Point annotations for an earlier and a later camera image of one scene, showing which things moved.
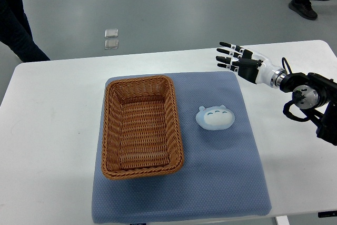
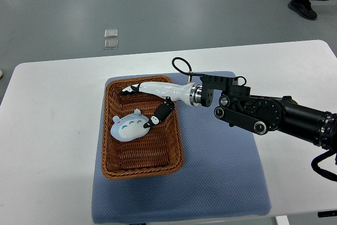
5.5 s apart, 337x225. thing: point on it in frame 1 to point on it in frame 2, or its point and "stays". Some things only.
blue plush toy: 215,118 to 130,127
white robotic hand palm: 268,74 to 190,93
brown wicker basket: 141,136 stays
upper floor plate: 111,32 stays
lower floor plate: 111,44 stays
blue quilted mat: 221,177 stays
